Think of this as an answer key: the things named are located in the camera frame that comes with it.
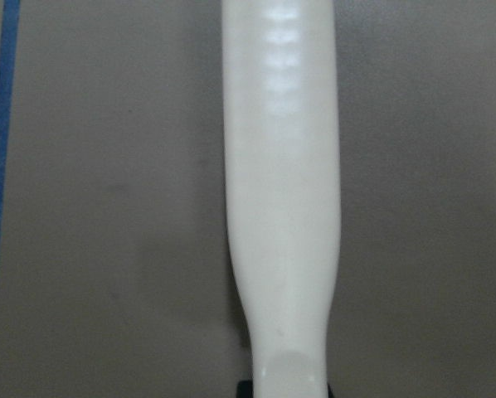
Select beige brush black bristles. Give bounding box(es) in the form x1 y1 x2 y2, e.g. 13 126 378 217
221 1 341 397

